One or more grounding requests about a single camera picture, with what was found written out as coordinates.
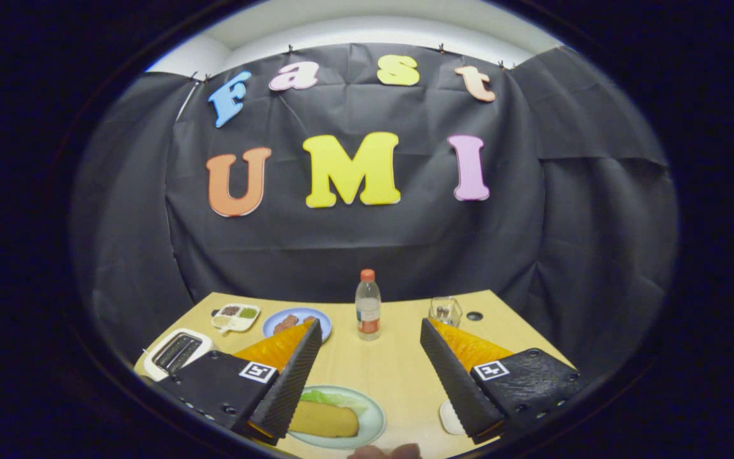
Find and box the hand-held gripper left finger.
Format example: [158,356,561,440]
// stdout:
[144,318,323,446]

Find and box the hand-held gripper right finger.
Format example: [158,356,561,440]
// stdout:
[419,318,591,446]

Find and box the green lettuce leaf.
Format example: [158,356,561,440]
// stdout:
[302,389,368,415]

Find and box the brown bread slice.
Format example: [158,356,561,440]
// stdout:
[289,400,360,438]

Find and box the small white plate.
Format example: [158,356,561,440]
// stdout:
[439,400,466,436]

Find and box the blue plate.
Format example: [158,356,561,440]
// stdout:
[263,308,333,343]

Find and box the white sectioned condiment dish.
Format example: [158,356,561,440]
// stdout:
[211,303,261,334]

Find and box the light green plate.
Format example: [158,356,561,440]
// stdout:
[287,385,386,450]

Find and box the white toaster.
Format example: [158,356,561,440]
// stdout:
[143,328,215,382]

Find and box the clear plastic bottle red cap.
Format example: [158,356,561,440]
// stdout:
[355,268,382,341]

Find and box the black backdrop cloth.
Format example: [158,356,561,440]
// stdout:
[71,43,680,383]

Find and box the metal wire utensil holder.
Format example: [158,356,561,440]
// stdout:
[428,296,463,328]

